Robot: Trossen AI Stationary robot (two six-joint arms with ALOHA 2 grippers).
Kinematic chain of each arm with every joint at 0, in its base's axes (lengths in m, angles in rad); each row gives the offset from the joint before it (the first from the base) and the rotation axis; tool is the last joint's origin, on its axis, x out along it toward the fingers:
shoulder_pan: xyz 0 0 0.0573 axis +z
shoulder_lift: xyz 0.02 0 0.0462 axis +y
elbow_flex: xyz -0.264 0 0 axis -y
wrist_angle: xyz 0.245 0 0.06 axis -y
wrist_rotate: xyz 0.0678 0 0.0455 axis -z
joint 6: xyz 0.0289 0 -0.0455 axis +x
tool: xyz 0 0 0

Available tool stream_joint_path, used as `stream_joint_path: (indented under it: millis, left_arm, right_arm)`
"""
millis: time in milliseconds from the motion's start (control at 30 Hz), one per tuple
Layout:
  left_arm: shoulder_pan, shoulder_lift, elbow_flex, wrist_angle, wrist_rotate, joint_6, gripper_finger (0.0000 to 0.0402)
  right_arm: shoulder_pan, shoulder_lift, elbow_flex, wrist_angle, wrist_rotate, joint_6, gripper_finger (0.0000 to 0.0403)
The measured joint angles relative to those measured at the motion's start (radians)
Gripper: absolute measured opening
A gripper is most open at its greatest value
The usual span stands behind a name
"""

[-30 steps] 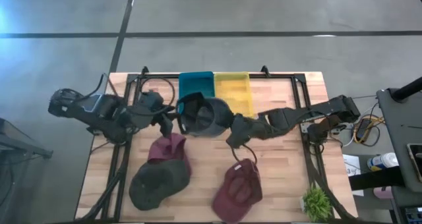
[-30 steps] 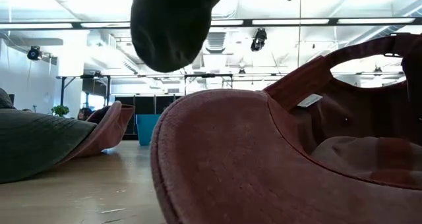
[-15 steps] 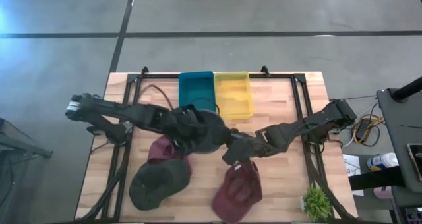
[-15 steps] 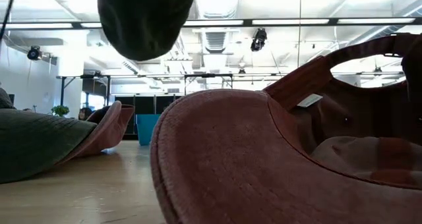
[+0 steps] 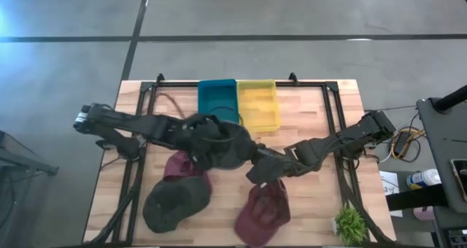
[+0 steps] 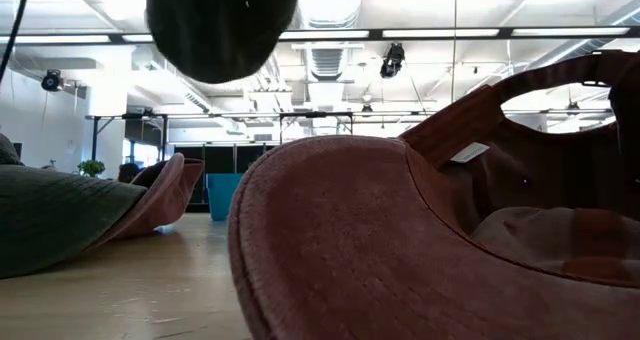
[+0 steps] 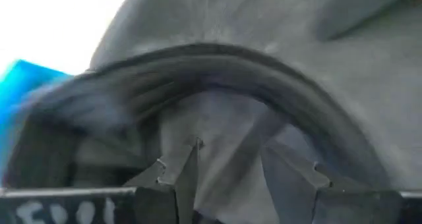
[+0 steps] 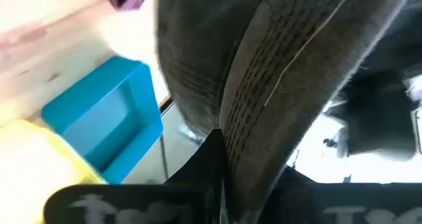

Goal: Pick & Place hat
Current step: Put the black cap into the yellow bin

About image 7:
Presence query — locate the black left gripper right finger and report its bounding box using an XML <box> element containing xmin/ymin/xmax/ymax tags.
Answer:
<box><xmin>260</xmin><ymin>146</ymin><xmax>332</xmax><ymax>224</ymax></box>

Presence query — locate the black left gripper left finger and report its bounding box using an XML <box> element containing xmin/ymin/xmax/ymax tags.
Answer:
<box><xmin>123</xmin><ymin>138</ymin><xmax>201</xmax><ymax>224</ymax></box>

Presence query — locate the blue plastic bin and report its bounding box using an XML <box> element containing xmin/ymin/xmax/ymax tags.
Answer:
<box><xmin>0</xmin><ymin>59</ymin><xmax>74</xmax><ymax>185</ymax></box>

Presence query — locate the dark grey baseball cap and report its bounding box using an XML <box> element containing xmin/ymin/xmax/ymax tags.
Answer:
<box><xmin>3</xmin><ymin>0</ymin><xmax>422</xmax><ymax>224</ymax></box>

